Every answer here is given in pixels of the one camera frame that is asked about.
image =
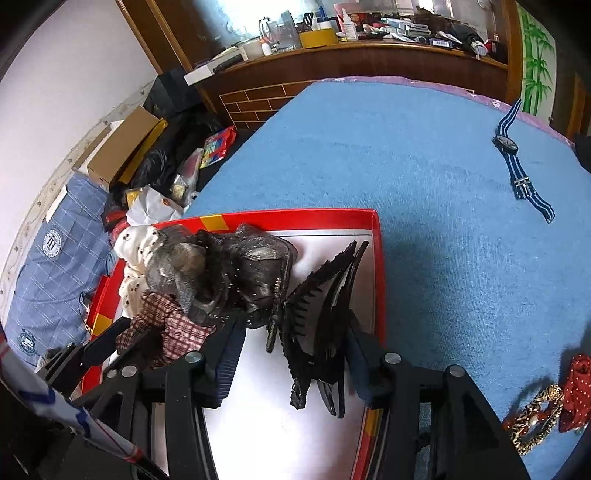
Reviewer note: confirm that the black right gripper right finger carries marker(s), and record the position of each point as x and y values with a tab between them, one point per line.
402	400

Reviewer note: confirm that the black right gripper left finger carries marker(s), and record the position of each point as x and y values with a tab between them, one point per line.
199	380

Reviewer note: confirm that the black hair claw clip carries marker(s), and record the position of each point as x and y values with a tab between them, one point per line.
312	329

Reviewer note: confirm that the red polka dot scrunchie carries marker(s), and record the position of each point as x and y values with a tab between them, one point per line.
576	395

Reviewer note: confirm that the red plaid scrunchie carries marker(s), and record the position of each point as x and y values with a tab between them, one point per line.
161	314

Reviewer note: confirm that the grey organza scrunchie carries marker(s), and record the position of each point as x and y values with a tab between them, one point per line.
215	277

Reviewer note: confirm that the blue plaid cloth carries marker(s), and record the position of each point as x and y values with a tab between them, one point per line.
65	262

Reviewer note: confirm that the blue bed blanket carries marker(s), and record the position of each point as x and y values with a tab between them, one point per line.
474	276

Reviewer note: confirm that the white dotted scrunchie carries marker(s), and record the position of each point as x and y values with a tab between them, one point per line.
135	245

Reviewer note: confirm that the cardboard box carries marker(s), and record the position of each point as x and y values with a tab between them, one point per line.
114	154

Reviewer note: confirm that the colourful toy package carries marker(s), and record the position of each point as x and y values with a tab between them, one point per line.
216	147

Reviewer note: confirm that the wooden dresser counter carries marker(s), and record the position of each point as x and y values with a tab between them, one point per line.
249	93

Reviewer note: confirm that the white flat box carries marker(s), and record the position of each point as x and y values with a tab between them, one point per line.
200	73

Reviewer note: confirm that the white pump bottle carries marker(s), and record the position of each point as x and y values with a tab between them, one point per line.
349	27

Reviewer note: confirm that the yellow tape roll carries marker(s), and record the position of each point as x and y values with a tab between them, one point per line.
318	38

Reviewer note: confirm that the blue striped strap watch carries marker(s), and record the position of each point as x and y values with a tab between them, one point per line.
521	184

